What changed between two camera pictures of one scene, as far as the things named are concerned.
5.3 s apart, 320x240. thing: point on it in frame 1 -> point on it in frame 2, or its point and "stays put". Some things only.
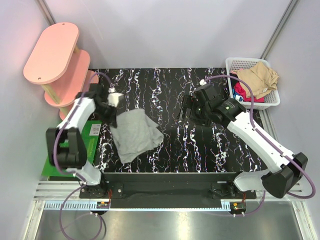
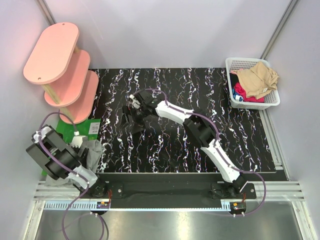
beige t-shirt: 262,79 stays put
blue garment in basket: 234,93 stays put
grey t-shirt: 135,133 -> 95,150
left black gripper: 111,120 -> 84,155
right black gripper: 191,102 -> 126,111
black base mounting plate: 165,186 stays put
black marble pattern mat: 188,147 stays put
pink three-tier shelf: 61,69 stays put
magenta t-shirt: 241,91 stays put
